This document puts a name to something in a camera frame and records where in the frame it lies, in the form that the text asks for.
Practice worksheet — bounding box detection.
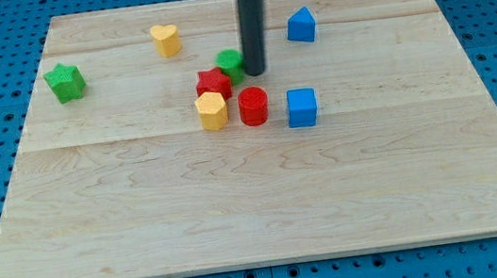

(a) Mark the green cylinder block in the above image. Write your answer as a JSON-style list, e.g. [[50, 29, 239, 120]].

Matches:
[[215, 49, 244, 86]]

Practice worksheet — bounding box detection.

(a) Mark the red star block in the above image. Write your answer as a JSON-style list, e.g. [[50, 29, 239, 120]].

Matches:
[[195, 67, 233, 100]]

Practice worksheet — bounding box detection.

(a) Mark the green star block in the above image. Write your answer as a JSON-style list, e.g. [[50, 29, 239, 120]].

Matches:
[[43, 63, 86, 104]]

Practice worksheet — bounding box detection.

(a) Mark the red cylinder block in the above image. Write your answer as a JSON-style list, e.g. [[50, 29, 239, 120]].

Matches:
[[238, 86, 269, 126]]

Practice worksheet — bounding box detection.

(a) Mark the yellow hexagon block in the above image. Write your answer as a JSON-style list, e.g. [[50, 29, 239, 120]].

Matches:
[[194, 91, 229, 131]]

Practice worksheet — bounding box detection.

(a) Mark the blue cube block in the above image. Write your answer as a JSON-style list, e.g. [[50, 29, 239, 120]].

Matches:
[[286, 88, 318, 128]]

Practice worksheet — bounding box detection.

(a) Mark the blue triangular prism block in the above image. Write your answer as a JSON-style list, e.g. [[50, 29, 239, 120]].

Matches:
[[287, 7, 316, 42]]

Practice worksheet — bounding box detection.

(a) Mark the yellow heart block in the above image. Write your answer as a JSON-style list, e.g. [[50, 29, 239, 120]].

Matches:
[[150, 24, 182, 57]]

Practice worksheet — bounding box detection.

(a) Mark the light wooden board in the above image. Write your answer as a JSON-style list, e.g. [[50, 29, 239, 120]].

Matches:
[[0, 0, 497, 278]]

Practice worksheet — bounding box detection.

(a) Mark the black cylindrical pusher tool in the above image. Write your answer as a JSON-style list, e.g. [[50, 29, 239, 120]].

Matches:
[[236, 0, 267, 76]]

